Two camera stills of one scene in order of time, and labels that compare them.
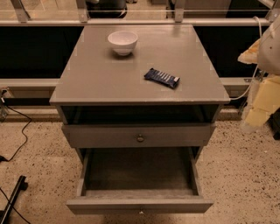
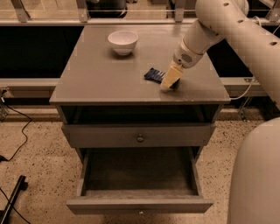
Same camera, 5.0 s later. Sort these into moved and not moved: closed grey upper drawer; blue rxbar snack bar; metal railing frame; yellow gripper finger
Moved: yellow gripper finger
Not moved: closed grey upper drawer; blue rxbar snack bar; metal railing frame
